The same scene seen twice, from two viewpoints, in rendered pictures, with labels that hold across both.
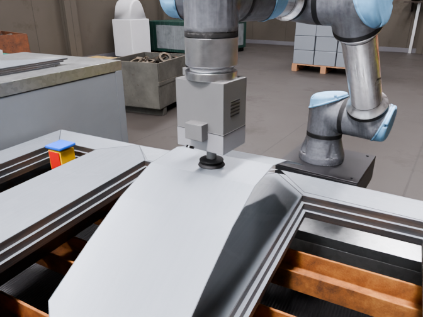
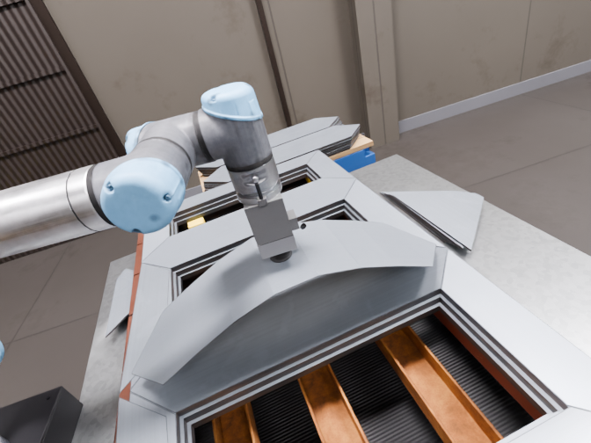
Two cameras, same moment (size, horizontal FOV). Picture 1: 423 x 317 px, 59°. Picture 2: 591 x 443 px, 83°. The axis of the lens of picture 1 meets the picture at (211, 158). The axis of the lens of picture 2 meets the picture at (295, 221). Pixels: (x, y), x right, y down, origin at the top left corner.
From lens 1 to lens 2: 0.92 m
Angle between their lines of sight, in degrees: 105
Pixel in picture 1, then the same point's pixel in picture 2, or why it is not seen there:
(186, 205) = (329, 238)
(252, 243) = (271, 306)
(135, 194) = (351, 262)
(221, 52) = not seen: hidden behind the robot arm
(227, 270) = (307, 293)
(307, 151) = not seen: outside the picture
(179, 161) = (296, 267)
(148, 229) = (359, 244)
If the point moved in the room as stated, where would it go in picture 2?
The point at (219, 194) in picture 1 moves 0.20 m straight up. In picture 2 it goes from (306, 232) to (281, 140)
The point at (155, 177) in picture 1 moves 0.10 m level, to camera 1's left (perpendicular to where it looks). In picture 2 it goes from (327, 263) to (376, 284)
